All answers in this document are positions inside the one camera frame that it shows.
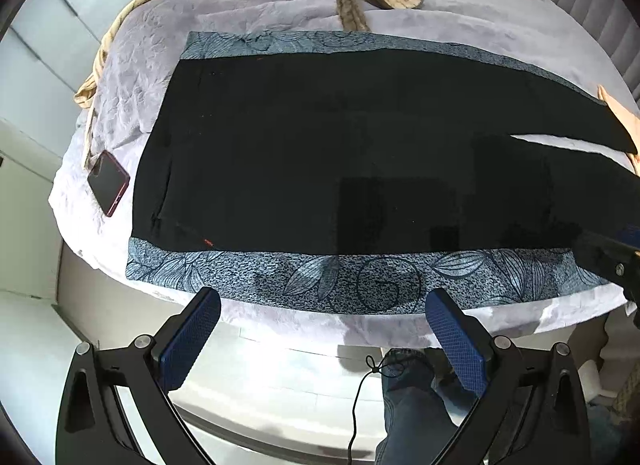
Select black pants with patterned trim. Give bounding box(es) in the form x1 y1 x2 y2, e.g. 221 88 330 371
131 37 639 308

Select peach folded cloth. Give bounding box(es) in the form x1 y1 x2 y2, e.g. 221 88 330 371
597 84 640 176

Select person's jeans leg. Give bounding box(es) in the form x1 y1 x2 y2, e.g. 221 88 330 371
375 348 476 464

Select red smartphone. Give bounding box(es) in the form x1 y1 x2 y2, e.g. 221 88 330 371
87 151 130 217

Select grey padded headboard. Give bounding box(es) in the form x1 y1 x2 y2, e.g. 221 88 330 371
552 0 639 99

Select lavender embossed bed blanket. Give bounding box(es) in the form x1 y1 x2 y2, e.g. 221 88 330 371
49 0 639 346

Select thin black cable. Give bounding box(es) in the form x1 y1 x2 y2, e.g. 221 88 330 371
346 353 407 465

